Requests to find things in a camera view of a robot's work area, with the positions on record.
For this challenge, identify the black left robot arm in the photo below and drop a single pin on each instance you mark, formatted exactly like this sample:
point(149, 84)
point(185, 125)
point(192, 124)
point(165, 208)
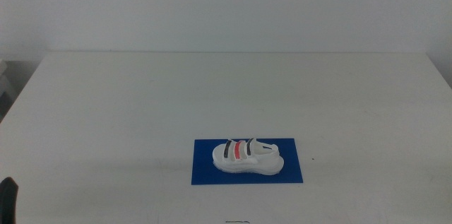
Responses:
point(7, 203)

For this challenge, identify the blue rectangular mat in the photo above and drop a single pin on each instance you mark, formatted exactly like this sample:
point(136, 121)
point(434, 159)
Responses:
point(205, 174)

